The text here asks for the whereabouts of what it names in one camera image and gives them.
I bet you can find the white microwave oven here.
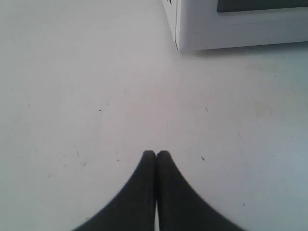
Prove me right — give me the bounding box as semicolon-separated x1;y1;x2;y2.
161;0;308;51

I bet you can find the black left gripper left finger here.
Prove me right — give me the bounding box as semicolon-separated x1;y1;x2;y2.
75;151;156;231

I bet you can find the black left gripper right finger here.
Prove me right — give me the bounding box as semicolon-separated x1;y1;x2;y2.
156;151;241;231

